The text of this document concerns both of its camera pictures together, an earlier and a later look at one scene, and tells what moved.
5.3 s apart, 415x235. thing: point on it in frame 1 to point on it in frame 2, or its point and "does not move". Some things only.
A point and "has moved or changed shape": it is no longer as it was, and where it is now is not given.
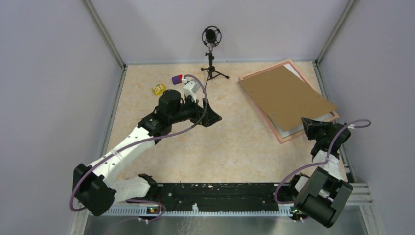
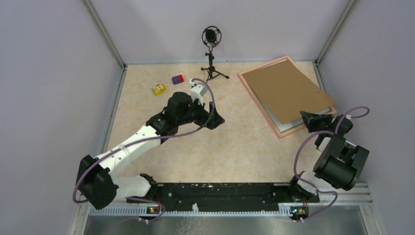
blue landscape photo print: (288, 132) to (286, 127)
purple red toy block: (176, 80) does not move
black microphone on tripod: (211, 36) does not move
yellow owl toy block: (158, 89) does not move
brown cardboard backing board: (286, 97) has moved or changed shape
